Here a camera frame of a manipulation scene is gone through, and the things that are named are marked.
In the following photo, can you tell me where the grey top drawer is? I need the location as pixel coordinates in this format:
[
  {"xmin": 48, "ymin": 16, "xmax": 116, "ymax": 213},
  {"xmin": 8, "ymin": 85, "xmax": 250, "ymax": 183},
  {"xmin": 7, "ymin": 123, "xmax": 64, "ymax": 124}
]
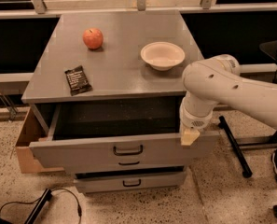
[{"xmin": 30, "ymin": 99, "xmax": 218, "ymax": 168}]

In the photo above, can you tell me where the grey drawer cabinet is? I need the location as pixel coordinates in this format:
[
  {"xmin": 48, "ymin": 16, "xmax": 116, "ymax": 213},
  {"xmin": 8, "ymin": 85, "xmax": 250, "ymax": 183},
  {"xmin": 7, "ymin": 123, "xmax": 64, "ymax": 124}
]
[{"xmin": 21, "ymin": 10, "xmax": 221, "ymax": 194}]

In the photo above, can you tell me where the grey drawer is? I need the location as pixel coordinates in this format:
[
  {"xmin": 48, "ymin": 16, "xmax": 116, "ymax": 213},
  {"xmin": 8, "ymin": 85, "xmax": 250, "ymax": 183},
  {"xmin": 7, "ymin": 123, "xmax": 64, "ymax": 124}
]
[
  {"xmin": 74, "ymin": 172, "xmax": 187, "ymax": 193},
  {"xmin": 30, "ymin": 99, "xmax": 218, "ymax": 168},
  {"xmin": 64, "ymin": 161, "xmax": 187, "ymax": 174}
]

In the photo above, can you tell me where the white bowl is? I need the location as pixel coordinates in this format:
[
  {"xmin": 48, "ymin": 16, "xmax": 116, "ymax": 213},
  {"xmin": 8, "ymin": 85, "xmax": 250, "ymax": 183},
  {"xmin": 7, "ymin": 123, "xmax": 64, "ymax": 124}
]
[{"xmin": 140, "ymin": 42, "xmax": 186, "ymax": 71}]

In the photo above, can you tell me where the metal window railing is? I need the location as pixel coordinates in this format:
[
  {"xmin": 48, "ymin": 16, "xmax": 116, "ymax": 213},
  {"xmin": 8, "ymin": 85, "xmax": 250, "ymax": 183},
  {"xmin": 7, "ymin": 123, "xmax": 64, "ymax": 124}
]
[{"xmin": 0, "ymin": 0, "xmax": 277, "ymax": 21}]

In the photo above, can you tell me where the black cable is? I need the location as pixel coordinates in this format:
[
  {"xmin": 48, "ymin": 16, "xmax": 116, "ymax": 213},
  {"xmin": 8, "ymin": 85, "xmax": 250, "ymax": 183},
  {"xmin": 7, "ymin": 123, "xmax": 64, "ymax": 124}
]
[{"xmin": 0, "ymin": 187, "xmax": 83, "ymax": 224}]

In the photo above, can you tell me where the cardboard box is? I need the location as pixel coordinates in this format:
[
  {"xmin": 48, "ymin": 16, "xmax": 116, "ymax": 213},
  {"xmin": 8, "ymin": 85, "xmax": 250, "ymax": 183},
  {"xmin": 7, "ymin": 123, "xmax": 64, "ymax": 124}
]
[{"xmin": 15, "ymin": 110, "xmax": 62, "ymax": 174}]

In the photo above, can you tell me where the black floor bar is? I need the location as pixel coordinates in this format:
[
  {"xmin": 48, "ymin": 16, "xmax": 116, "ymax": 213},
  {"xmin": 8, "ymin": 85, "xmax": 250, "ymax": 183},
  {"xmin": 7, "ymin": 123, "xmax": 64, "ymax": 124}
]
[{"xmin": 24, "ymin": 189, "xmax": 52, "ymax": 224}]

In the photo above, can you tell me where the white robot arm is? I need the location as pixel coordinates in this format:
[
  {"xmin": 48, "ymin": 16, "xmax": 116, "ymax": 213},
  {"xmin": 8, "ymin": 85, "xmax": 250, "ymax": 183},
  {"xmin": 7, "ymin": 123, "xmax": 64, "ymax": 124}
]
[{"xmin": 179, "ymin": 55, "xmax": 277, "ymax": 146}]

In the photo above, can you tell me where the black snack packet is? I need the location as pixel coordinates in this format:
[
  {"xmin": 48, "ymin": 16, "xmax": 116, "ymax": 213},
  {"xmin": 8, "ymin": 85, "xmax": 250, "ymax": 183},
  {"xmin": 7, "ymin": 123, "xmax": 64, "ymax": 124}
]
[{"xmin": 64, "ymin": 65, "xmax": 92, "ymax": 96}]

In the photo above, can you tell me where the grey middle drawer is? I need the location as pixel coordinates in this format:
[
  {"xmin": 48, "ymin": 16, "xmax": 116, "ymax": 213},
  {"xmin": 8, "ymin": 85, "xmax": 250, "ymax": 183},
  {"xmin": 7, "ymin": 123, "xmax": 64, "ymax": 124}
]
[{"xmin": 64, "ymin": 161, "xmax": 187, "ymax": 174}]

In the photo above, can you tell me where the grey bottom drawer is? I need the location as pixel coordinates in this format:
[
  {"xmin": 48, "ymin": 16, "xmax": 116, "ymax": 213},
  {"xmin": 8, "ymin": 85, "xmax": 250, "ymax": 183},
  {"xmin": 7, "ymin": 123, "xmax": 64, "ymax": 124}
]
[{"xmin": 74, "ymin": 172, "xmax": 187, "ymax": 193}]

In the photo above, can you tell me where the red apple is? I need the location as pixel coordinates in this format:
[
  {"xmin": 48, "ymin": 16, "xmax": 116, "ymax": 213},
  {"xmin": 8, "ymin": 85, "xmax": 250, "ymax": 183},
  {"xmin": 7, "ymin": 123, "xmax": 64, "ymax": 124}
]
[{"xmin": 82, "ymin": 28, "xmax": 104, "ymax": 49}]

